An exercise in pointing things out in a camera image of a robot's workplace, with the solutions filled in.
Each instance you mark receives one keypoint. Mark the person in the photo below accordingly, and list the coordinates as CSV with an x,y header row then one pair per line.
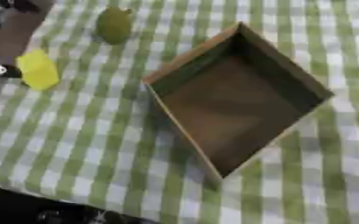
x,y
9,35

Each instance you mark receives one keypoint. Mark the tan cardboard box brown inside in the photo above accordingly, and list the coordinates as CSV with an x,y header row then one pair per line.
x,y
233,110

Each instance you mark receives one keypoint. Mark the yellow block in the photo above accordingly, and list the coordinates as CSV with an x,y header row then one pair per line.
x,y
37,70

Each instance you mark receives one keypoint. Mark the green toy pear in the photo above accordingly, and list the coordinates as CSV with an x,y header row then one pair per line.
x,y
113,26

